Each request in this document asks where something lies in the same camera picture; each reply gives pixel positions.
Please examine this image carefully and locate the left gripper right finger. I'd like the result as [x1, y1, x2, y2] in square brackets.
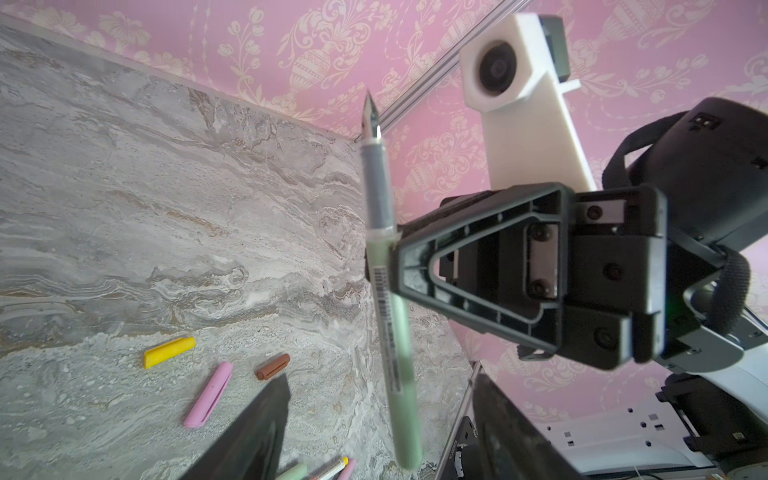
[451, 373, 584, 480]

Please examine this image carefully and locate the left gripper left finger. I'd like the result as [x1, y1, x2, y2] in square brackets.
[181, 375, 291, 480]

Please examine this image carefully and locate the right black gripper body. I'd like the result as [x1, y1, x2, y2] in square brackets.
[557, 185, 668, 370]

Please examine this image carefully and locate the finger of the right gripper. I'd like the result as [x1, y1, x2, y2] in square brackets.
[389, 183, 575, 353]

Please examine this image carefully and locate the light green pen cap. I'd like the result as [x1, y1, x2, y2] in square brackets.
[275, 462, 308, 480]

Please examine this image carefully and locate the white yellow marker pen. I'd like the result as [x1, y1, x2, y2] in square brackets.
[309, 456, 349, 480]

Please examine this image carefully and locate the yellow pen cap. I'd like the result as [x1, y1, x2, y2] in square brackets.
[143, 337, 196, 369]

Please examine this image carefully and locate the light green fountain pen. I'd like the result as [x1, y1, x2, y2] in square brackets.
[359, 94, 423, 471]

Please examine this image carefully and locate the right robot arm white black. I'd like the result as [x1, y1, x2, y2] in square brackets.
[390, 98, 767, 479]

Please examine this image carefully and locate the pink pen cap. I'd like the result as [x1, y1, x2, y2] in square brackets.
[183, 362, 234, 430]

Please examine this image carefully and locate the dark brown pen cap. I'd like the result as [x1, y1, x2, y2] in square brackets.
[255, 353, 291, 381]

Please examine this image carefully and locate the pink fountain pen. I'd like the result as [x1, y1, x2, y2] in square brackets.
[337, 459, 357, 480]

